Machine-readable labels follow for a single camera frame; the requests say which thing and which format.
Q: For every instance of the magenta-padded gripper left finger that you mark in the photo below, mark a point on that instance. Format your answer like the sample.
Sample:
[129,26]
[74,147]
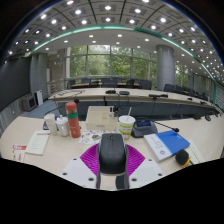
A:
[78,170]

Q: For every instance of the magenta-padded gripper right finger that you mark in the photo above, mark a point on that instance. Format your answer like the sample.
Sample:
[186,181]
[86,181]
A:
[146,170]

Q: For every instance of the black silver-trimmed computer mouse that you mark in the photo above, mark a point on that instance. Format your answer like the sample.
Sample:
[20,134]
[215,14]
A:
[112,153]

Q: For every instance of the colourful sticker sheet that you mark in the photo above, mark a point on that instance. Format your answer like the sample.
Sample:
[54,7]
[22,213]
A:
[89,136]

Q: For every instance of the blue and white book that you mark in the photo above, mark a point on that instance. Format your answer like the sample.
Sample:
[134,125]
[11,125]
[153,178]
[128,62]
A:
[170,141]

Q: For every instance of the black gooseneck conference microphone unit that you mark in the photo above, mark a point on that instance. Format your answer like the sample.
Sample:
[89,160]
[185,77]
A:
[45,125]
[144,128]

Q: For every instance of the white lidded mug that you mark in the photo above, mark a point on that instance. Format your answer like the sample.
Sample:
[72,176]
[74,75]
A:
[62,126]

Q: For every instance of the red bottle with green band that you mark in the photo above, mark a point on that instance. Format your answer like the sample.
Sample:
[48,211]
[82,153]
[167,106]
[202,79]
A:
[73,123]

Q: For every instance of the green and white drink cup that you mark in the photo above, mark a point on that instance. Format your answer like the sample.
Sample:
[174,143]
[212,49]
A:
[126,126]

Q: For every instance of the white printed booklet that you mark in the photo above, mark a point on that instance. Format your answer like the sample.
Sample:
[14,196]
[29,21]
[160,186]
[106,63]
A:
[37,142]

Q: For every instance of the white paper sheet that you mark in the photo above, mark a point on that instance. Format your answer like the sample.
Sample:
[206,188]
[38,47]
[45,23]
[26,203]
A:
[196,154]

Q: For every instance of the white cardboard box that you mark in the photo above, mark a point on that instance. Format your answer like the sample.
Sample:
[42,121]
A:
[100,120]

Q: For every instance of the red and white fan-print brochure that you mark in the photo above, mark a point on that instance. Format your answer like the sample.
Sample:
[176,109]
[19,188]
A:
[18,151]

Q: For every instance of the long curved conference desk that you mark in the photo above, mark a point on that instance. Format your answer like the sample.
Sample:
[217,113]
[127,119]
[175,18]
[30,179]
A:
[133,96]

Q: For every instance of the far desk microphone units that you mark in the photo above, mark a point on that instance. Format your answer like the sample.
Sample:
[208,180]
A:
[124,93]

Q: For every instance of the white upright appliance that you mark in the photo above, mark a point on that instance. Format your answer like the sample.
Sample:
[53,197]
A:
[39,98]

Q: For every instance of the grey box monitor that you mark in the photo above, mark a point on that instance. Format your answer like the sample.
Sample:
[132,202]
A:
[29,103]

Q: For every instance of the dark office chairs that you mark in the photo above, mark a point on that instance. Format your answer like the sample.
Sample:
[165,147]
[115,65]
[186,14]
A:
[145,84]

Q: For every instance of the round ceiling lights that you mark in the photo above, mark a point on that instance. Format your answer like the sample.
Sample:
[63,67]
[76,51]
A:
[107,7]

